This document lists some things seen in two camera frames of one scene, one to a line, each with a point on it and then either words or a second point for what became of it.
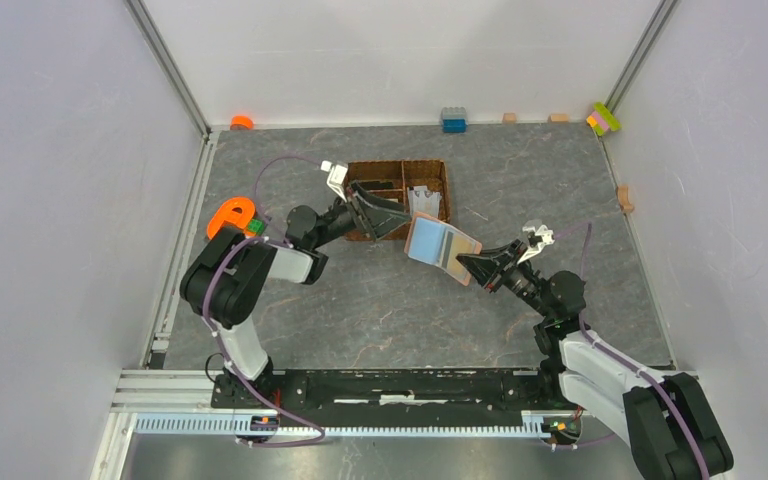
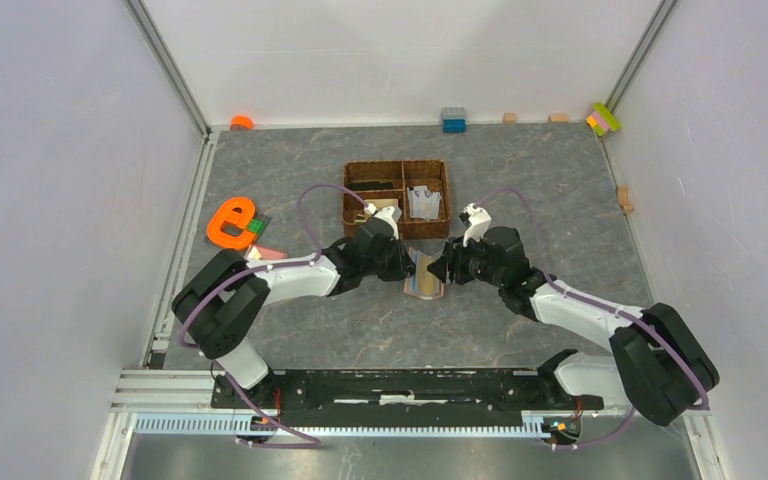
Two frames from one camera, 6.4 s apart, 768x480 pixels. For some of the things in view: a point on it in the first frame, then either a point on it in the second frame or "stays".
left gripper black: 380,216 -> 403,268
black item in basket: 374,185 stays
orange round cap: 241,122 stays
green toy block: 256,225 stays
